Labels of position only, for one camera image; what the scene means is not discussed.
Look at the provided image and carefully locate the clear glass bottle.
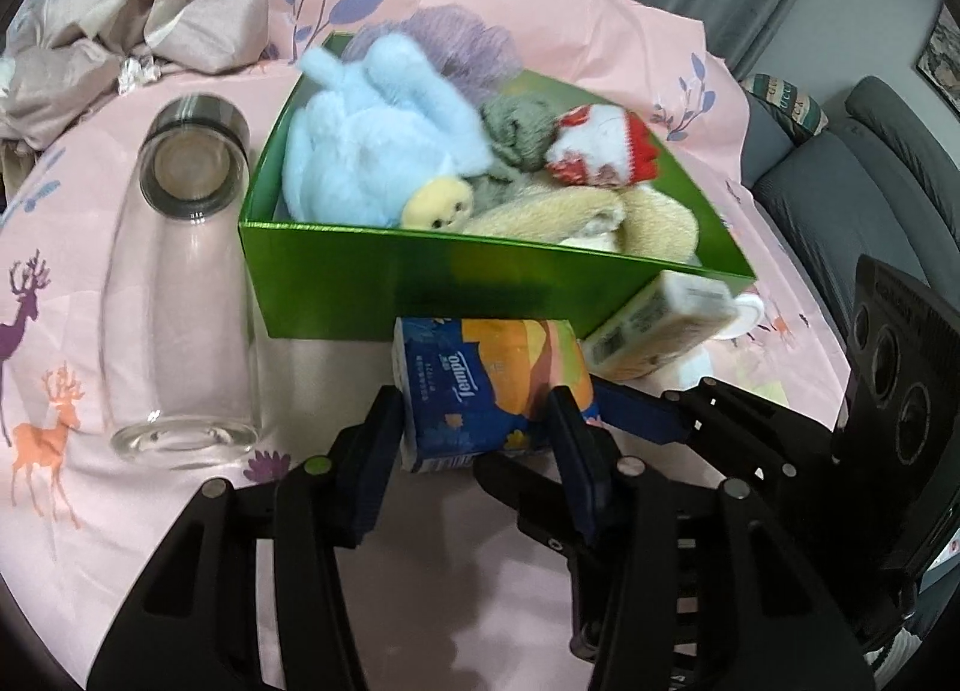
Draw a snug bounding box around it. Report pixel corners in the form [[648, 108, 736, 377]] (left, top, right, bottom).
[[97, 95, 263, 471]]

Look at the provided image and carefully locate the green cardboard box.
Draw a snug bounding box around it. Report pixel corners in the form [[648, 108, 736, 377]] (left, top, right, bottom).
[[238, 31, 757, 341]]

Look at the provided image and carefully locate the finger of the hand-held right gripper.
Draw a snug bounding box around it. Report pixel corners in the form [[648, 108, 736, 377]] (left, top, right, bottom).
[[472, 451, 602, 654], [596, 376, 848, 506]]

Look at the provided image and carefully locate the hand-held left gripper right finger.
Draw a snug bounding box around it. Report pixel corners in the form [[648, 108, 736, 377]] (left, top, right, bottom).
[[546, 383, 875, 691]]

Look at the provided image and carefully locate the cream tree print tissue pack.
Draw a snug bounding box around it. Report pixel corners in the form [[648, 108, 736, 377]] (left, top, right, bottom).
[[581, 269, 740, 381]]

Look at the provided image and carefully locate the pink white plastic object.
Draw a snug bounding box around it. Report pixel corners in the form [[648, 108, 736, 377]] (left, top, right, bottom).
[[716, 290, 766, 343]]

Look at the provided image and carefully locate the crumpled beige fabric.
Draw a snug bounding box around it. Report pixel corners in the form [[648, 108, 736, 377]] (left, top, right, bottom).
[[0, 0, 271, 152]]

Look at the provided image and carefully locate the cream knitted cloth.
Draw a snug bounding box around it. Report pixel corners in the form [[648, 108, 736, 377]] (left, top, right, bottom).
[[465, 185, 702, 265]]

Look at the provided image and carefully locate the crumpled white paper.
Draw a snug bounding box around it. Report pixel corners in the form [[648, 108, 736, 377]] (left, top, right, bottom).
[[116, 56, 160, 94]]

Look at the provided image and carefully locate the grey sofa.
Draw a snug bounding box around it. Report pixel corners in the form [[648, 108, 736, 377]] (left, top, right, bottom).
[[739, 76, 960, 362]]

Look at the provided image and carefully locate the red white patterned sock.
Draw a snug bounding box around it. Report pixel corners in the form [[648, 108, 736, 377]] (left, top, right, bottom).
[[546, 104, 661, 188]]

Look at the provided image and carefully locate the patterned cushion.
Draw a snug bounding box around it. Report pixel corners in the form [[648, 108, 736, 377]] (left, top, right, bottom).
[[742, 72, 830, 145]]

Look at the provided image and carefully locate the lilac fluffy cloth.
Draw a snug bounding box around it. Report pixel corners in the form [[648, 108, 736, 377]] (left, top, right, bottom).
[[349, 7, 524, 107]]

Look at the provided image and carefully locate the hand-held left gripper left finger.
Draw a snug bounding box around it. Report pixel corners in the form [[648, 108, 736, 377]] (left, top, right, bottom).
[[86, 383, 406, 691]]

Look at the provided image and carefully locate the light blue plush toy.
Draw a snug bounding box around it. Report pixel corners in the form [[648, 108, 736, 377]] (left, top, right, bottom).
[[281, 35, 492, 231]]

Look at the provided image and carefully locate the framed wall picture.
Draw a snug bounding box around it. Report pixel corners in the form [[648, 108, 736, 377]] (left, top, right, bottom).
[[915, 5, 960, 88]]

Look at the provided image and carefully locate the grey-green knitted cloth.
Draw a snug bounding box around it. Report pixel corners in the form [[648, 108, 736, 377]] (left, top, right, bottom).
[[472, 95, 563, 205]]

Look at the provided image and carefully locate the blue orange tissue pack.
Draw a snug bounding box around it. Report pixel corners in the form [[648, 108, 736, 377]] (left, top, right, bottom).
[[392, 316, 601, 474]]

